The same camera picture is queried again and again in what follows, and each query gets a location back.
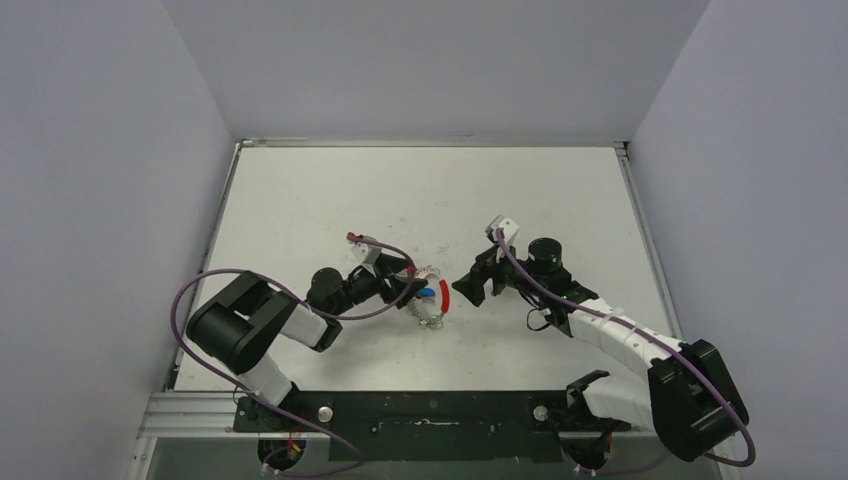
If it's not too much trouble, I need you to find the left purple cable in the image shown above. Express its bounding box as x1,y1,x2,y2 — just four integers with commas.
170,233,420,480

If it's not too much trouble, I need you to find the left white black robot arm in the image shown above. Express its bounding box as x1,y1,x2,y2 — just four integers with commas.
186,253,428,431

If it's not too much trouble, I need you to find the purple cable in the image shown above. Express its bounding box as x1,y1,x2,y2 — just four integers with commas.
170,233,420,480
494,228,758,477

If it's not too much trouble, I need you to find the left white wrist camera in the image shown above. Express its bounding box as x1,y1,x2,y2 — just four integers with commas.
346,232,382,267

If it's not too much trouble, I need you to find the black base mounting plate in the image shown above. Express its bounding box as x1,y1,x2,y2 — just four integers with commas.
233,390,637,464

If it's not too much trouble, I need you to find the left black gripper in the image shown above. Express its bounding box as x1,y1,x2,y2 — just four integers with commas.
330,252,427,318

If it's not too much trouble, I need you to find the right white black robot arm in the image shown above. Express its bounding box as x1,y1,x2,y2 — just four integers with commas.
452,232,756,467

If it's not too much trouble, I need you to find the key with blue tag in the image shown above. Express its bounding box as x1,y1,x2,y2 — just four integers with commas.
415,287,438,299

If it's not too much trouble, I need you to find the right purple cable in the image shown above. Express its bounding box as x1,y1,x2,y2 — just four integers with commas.
494,228,758,477

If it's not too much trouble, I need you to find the aluminium frame rail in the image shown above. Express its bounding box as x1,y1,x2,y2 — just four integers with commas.
125,390,333,480

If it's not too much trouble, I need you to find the metal keyring with red handle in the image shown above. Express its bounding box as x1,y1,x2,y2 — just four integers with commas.
406,265,451,330

